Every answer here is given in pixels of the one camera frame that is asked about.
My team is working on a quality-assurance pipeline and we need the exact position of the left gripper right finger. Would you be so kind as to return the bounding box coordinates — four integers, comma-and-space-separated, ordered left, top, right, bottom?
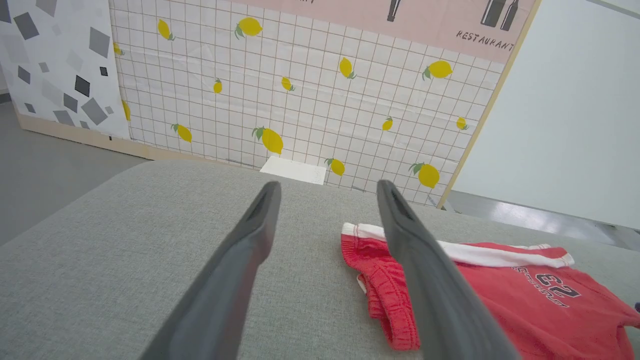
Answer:
376, 179, 522, 360

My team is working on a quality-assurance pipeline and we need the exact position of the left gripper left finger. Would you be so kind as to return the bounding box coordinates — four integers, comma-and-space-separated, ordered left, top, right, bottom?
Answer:
140, 181, 282, 360

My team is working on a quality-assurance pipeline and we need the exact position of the red white-trimmed shirt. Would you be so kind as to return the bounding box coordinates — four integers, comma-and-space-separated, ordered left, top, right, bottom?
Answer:
341, 222, 640, 360

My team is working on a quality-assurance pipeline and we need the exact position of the grey fabric sofa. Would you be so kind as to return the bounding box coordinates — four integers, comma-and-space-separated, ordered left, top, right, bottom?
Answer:
0, 160, 640, 360

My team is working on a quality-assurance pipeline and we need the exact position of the white box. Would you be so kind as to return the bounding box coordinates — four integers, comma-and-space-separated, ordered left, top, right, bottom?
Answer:
259, 156, 327, 186

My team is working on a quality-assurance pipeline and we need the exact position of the lemon print partition panel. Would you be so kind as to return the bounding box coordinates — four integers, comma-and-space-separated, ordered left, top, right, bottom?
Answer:
109, 0, 543, 210

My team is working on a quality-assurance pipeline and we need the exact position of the grey terrazzo print panel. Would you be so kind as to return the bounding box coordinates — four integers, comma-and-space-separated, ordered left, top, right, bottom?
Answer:
0, 0, 151, 162

